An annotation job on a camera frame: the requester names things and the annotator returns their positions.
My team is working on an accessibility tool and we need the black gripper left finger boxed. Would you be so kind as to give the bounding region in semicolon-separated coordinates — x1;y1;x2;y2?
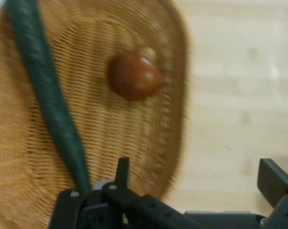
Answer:
48;156;203;229

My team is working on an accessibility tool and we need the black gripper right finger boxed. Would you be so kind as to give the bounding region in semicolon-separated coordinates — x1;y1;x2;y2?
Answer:
257;157;288;229

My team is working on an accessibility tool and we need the brown mushroom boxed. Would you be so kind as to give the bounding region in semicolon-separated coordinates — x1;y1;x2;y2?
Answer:
107;46;165;101

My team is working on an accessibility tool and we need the dark green cucumber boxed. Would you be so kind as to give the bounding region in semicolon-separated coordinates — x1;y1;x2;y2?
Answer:
5;0;92;191

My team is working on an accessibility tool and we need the wicker basket with handles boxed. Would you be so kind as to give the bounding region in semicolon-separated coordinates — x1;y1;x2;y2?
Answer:
0;0;195;229

